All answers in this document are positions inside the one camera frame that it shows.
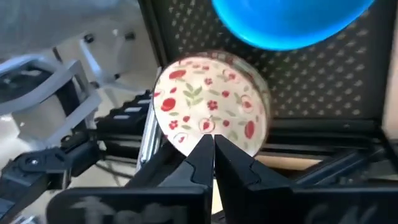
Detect blue plastic mini bowl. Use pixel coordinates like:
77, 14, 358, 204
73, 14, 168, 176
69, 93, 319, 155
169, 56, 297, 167
211, 0, 376, 52

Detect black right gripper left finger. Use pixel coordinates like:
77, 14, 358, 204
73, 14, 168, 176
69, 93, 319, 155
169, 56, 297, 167
46, 134, 215, 224

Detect floral plate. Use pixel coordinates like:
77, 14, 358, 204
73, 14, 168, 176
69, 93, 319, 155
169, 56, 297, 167
152, 51, 271, 158

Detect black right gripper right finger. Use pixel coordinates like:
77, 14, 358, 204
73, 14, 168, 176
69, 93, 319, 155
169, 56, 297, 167
215, 135, 398, 224

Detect black perforated dish rack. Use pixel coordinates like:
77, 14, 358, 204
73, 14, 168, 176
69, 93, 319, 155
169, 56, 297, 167
138, 0, 398, 136

